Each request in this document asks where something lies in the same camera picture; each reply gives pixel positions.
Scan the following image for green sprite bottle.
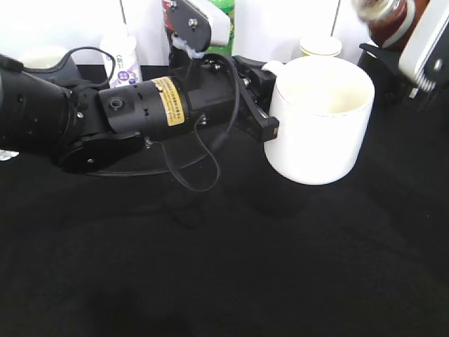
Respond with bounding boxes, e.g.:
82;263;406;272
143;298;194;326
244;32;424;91
207;0;236;55

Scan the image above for brown nescafe coffee bottle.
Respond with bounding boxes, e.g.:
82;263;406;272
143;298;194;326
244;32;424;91
352;0;429;51

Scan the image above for yellow paper cup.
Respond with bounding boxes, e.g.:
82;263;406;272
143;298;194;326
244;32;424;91
300;36;342;57

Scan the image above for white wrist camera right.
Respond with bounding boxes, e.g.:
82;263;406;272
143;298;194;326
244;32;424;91
398;1;448;92

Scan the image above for black ceramic mug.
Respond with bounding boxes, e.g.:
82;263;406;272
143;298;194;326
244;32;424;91
357;43;414;106

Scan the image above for dark cola bottle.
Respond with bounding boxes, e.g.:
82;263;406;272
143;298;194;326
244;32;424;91
161;0;175;67

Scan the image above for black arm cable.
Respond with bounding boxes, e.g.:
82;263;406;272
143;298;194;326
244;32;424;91
45;46;241;193

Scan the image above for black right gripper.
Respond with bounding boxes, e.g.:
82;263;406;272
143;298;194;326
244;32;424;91
359;42;448;105

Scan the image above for grey ceramic mug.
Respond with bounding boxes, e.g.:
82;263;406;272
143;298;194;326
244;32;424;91
18;46;82;80

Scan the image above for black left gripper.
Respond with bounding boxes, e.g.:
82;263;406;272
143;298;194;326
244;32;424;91
182;54;279;143

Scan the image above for white ceramic mug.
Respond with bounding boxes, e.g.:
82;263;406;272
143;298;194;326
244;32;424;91
263;56;375;185

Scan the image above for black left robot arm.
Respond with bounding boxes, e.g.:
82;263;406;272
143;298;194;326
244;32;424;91
1;54;279;173

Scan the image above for green label water bottle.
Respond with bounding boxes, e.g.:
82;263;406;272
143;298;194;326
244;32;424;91
0;150;19;161

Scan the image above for white blueberry milk carton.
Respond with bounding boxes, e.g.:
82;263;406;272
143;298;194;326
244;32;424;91
100;23;142;88

